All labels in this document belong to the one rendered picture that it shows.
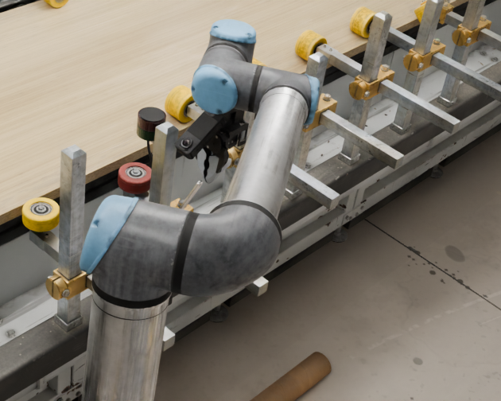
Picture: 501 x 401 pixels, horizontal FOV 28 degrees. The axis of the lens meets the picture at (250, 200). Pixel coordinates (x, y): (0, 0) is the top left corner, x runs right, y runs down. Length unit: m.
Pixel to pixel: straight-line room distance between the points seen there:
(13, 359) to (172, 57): 1.01
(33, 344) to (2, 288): 0.22
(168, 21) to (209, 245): 1.66
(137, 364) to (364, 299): 2.05
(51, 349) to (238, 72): 0.74
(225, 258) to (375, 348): 1.98
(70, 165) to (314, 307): 1.61
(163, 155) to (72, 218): 0.25
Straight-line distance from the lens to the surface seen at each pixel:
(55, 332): 2.22
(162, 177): 2.15
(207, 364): 3.13
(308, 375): 3.06
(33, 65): 2.69
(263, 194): 1.48
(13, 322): 2.35
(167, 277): 1.35
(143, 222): 1.35
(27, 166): 2.33
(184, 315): 3.04
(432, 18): 2.81
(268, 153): 1.58
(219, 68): 1.84
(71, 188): 1.96
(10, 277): 2.36
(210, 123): 2.04
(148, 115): 2.12
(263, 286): 2.15
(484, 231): 3.90
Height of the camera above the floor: 2.32
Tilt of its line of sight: 38 degrees down
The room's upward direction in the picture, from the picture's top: 10 degrees clockwise
